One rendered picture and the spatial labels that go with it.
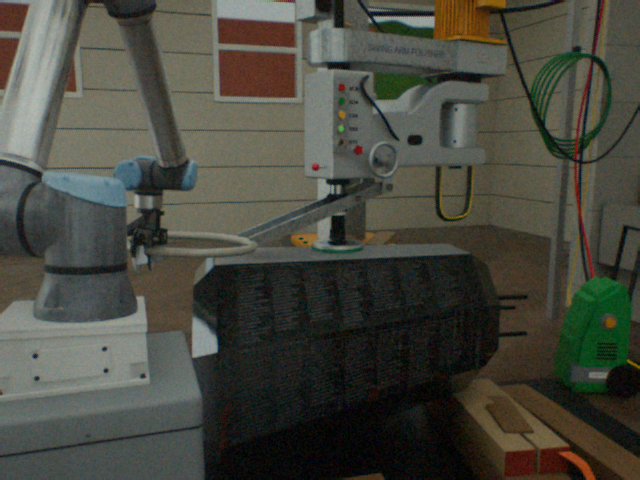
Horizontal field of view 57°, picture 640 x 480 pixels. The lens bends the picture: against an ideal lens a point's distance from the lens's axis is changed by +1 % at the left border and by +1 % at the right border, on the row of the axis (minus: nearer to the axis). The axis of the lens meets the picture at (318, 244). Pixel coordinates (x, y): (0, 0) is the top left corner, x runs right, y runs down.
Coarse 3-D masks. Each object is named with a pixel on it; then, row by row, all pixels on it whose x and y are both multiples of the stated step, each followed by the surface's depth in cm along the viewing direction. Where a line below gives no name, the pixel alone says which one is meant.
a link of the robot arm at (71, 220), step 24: (24, 192) 109; (48, 192) 107; (72, 192) 106; (96, 192) 107; (120, 192) 112; (24, 216) 107; (48, 216) 107; (72, 216) 106; (96, 216) 107; (120, 216) 112; (24, 240) 108; (48, 240) 108; (72, 240) 107; (96, 240) 108; (120, 240) 112; (48, 264) 109; (72, 264) 107; (96, 264) 108
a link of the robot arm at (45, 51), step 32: (32, 0) 129; (64, 0) 129; (96, 0) 137; (32, 32) 124; (64, 32) 127; (32, 64) 122; (64, 64) 127; (32, 96) 120; (0, 128) 117; (32, 128) 118; (0, 160) 112; (32, 160) 117; (0, 192) 109; (0, 224) 108
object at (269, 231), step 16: (352, 192) 252; (368, 192) 243; (304, 208) 241; (320, 208) 232; (336, 208) 236; (272, 224) 234; (288, 224) 226; (304, 224) 229; (256, 240) 220; (272, 240) 223
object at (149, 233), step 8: (144, 216) 189; (152, 216) 187; (144, 224) 189; (152, 224) 187; (136, 232) 188; (144, 232) 187; (152, 232) 185; (160, 232) 189; (144, 240) 188; (152, 240) 186; (160, 240) 189
